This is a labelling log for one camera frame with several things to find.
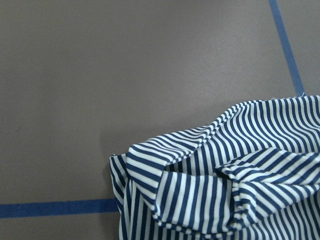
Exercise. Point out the brown paper table cover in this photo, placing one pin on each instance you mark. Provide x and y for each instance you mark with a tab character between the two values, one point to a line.
81	80

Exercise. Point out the striped polo shirt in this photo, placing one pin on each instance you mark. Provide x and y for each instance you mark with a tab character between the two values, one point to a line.
252	174

